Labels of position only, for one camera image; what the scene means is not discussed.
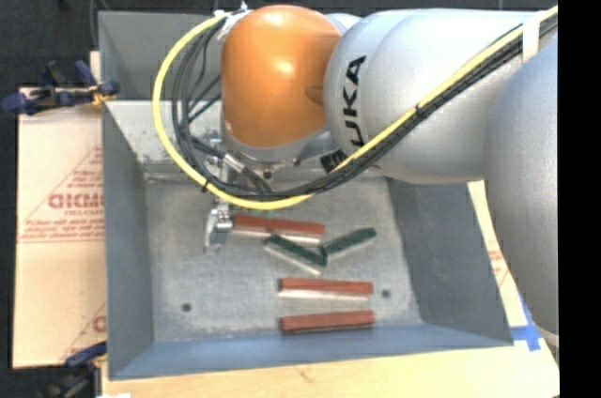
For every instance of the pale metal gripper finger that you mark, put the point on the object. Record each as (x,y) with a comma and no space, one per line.
(224,223)
(210,233)

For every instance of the grey metal bin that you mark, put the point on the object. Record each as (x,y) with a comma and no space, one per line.
(197,274)

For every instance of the red-brown flat block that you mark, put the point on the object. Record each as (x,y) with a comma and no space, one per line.
(328,321)
(326,286)
(282,225)

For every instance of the dark green flat block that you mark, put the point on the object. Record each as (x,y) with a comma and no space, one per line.
(349,239)
(296,248)

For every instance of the black cylinder on white bracket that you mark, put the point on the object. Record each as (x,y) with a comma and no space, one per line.
(332,161)

